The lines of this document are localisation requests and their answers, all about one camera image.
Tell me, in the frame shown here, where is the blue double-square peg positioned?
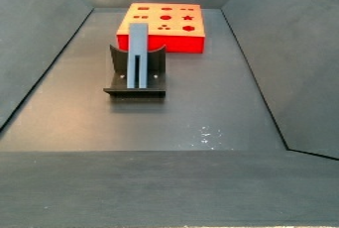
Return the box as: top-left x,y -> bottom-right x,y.
127,23 -> 148,88

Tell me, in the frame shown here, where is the red shape-sorting board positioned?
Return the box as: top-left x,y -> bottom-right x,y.
116,3 -> 205,54

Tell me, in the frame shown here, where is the black curved holder stand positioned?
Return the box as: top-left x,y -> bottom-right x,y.
103,47 -> 165,98

